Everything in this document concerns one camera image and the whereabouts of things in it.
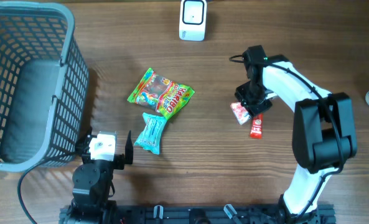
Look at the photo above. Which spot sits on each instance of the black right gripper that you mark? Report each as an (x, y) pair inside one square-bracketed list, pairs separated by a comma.
[(252, 108)]

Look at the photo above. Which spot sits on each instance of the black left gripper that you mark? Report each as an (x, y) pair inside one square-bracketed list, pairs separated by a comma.
[(120, 160)]

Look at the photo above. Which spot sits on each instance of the small red carton box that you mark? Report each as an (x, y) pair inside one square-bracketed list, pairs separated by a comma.
[(241, 114)]

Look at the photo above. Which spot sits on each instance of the teal tissue packet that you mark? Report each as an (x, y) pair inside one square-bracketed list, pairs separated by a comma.
[(150, 138)]

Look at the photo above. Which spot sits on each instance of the red Nescafe stick sachet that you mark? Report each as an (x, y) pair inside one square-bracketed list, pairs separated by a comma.
[(257, 127)]

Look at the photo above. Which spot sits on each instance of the Haribo gummy candy bag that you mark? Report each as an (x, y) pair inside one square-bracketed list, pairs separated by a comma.
[(161, 94)]

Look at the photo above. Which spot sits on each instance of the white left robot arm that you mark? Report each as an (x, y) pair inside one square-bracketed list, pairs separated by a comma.
[(93, 180)]

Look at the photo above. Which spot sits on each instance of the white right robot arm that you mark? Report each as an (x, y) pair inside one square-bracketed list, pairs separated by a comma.
[(323, 134)]

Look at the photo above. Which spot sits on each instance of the white barcode scanner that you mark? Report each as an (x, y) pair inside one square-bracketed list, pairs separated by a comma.
[(192, 22)]

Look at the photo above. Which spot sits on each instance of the grey plastic shopping basket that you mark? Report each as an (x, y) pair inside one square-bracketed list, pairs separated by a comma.
[(43, 85)]

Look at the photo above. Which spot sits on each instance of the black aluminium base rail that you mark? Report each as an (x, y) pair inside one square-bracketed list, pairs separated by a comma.
[(252, 214)]

